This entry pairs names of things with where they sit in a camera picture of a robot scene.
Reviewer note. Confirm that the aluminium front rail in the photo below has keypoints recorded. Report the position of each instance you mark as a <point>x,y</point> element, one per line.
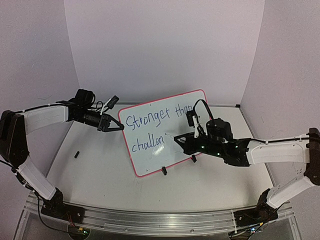
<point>159,224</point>

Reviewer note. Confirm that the right black board clip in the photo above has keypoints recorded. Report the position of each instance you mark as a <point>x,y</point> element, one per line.
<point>193,158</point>

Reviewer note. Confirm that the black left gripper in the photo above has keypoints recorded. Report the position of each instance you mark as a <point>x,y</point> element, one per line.
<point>105,122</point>

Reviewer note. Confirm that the black board clip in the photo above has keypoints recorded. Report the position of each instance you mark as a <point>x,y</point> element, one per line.
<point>193,158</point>
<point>164,170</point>

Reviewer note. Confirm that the pink framed whiteboard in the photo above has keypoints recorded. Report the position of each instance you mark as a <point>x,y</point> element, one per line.
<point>145,126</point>

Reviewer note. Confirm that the left black board clip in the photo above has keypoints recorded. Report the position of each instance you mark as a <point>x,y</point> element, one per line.
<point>164,170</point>

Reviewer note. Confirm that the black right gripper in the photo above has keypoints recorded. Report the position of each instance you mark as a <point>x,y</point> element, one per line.
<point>194,143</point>

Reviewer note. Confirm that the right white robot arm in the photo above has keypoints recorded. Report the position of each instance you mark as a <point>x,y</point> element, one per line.
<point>217,140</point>

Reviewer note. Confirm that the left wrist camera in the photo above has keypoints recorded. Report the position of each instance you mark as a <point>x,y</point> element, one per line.
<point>109,105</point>

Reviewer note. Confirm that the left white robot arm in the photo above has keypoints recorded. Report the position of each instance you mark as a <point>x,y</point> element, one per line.
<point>15,126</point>

